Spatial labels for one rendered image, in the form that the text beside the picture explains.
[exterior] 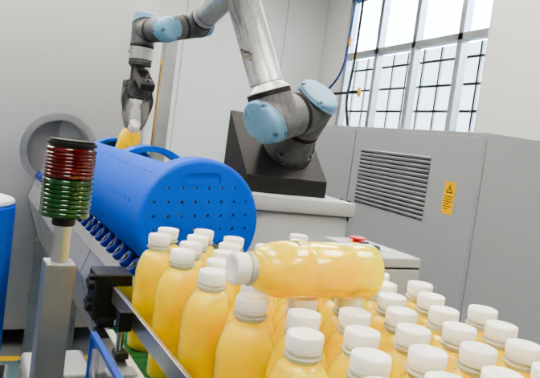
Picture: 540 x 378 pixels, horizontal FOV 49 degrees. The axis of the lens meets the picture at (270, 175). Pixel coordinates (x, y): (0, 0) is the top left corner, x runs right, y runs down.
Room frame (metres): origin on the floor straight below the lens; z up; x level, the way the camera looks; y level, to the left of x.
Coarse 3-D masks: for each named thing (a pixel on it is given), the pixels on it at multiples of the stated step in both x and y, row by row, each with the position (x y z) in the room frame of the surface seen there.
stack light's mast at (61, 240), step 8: (56, 144) 0.74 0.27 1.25; (64, 144) 0.73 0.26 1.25; (72, 144) 0.73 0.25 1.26; (80, 144) 0.74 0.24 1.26; (88, 144) 0.75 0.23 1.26; (56, 224) 0.75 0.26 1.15; (64, 224) 0.75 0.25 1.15; (72, 224) 0.76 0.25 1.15; (56, 232) 0.75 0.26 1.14; (64, 232) 0.75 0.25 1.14; (56, 240) 0.75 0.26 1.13; (64, 240) 0.75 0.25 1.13; (56, 248) 0.75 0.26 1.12; (64, 248) 0.75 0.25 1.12; (56, 256) 0.75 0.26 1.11; (64, 256) 0.76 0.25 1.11
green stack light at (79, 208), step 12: (48, 180) 0.73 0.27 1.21; (60, 180) 0.73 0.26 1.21; (72, 180) 0.74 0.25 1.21; (48, 192) 0.73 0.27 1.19; (60, 192) 0.73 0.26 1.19; (72, 192) 0.74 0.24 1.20; (84, 192) 0.75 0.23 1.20; (48, 204) 0.73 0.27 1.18; (60, 204) 0.73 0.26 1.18; (72, 204) 0.74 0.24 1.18; (84, 204) 0.75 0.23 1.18; (48, 216) 0.73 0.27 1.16; (60, 216) 0.73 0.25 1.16; (72, 216) 0.74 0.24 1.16; (84, 216) 0.75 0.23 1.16
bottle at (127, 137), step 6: (126, 132) 1.86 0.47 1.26; (132, 132) 1.85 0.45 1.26; (138, 132) 1.88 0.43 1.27; (120, 138) 1.87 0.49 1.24; (126, 138) 1.86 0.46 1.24; (132, 138) 1.86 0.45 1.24; (138, 138) 1.88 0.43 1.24; (120, 144) 1.87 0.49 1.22; (126, 144) 1.86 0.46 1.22; (132, 144) 1.87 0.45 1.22; (138, 144) 1.89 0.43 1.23
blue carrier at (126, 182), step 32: (96, 160) 1.75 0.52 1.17; (128, 160) 1.52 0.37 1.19; (192, 160) 1.29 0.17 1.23; (96, 192) 1.61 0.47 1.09; (128, 192) 1.34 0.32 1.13; (160, 192) 1.25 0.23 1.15; (192, 192) 1.29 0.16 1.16; (224, 192) 1.32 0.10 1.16; (128, 224) 1.30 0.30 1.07; (160, 224) 1.26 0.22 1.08; (192, 224) 1.29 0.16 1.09; (224, 224) 1.33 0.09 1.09
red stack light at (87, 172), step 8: (48, 152) 0.74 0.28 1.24; (56, 152) 0.73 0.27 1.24; (64, 152) 0.73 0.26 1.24; (72, 152) 0.73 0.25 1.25; (80, 152) 0.74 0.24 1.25; (88, 152) 0.75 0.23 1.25; (96, 152) 0.77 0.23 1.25; (48, 160) 0.74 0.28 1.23; (56, 160) 0.73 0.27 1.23; (64, 160) 0.73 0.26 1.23; (72, 160) 0.73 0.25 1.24; (80, 160) 0.74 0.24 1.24; (88, 160) 0.75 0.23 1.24; (48, 168) 0.74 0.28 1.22; (56, 168) 0.73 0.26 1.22; (64, 168) 0.73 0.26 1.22; (72, 168) 0.73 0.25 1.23; (80, 168) 0.74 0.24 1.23; (88, 168) 0.75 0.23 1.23; (48, 176) 0.74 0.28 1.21; (56, 176) 0.73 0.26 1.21; (64, 176) 0.73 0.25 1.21; (72, 176) 0.73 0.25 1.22; (80, 176) 0.74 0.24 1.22; (88, 176) 0.75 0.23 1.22
